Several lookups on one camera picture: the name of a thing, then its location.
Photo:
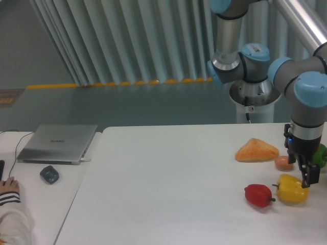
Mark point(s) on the brown egg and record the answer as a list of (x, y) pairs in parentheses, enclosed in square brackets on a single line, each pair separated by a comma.
[(281, 163)]

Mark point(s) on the silver laptop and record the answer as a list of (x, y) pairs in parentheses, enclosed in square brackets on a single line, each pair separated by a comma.
[(58, 144)]

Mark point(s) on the green bell pepper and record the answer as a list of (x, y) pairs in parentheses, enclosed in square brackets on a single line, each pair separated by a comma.
[(319, 158)]

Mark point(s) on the person's hand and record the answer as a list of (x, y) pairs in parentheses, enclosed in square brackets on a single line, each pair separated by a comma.
[(9, 185)]

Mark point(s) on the black phone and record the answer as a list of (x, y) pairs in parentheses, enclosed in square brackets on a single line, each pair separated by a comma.
[(2, 165)]

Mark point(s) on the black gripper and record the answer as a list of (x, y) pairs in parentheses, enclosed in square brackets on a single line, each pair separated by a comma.
[(304, 149)]

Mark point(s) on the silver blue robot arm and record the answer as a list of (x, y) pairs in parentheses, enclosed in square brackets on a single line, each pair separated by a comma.
[(302, 83)]

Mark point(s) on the orange triangular bread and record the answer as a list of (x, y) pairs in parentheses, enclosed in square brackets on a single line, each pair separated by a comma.
[(256, 150)]

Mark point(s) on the folded grey partition screen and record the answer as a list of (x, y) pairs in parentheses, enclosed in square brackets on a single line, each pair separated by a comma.
[(132, 42)]

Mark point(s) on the red bell pepper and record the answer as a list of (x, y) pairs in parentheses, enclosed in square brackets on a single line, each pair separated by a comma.
[(258, 195)]

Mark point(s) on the cream striped sleeve forearm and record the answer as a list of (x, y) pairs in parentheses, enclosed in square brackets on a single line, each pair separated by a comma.
[(15, 223)]

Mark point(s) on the yellow bell pepper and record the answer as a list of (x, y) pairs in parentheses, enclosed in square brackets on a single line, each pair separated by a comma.
[(289, 189)]

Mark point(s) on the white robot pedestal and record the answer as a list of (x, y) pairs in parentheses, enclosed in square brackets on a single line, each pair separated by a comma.
[(254, 101)]

